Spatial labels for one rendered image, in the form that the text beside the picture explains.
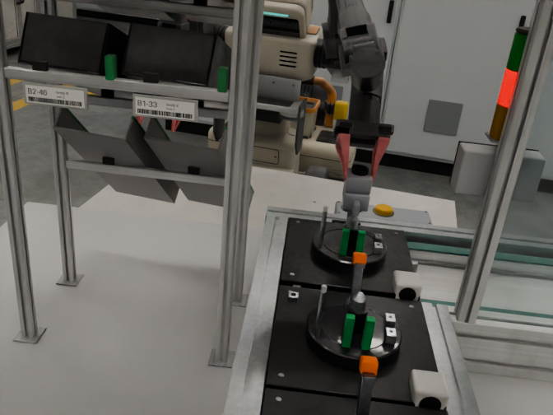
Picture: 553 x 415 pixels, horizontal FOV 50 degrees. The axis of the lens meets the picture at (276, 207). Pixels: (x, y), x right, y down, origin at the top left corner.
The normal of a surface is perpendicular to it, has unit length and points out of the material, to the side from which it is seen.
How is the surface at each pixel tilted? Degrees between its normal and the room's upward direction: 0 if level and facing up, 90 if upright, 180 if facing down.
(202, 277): 0
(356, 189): 91
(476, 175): 90
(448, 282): 0
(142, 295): 0
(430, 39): 90
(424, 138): 90
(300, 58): 98
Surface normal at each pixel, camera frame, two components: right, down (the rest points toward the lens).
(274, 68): -0.24, 0.53
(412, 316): 0.09, -0.90
